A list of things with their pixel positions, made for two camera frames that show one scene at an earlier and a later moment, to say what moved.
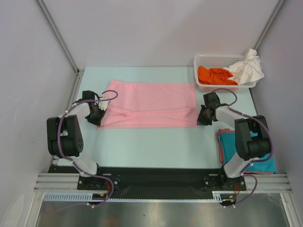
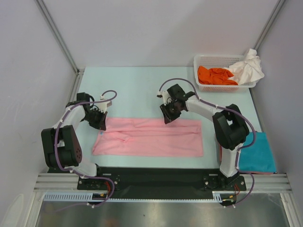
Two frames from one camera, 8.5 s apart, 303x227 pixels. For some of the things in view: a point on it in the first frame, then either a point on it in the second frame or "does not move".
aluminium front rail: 50,182 does not move
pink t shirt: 142,104 -> 133,136
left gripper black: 97,122 does not move
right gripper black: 200,120 -> 168,117
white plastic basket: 219,61 does not move
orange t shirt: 215,76 does not move
